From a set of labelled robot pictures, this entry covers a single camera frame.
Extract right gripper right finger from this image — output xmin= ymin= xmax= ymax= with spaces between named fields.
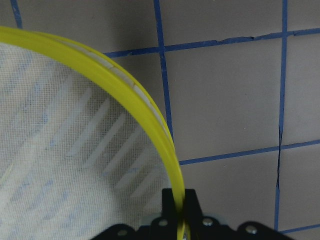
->
xmin=183 ymin=188 xmax=202 ymax=220

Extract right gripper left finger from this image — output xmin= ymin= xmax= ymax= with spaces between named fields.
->
xmin=161 ymin=188 xmax=178 ymax=219

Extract yellow steamer layer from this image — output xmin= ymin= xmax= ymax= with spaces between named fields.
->
xmin=0 ymin=26 xmax=185 ymax=240

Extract brown paper table cover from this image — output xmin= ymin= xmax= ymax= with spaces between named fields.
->
xmin=0 ymin=0 xmax=320 ymax=240

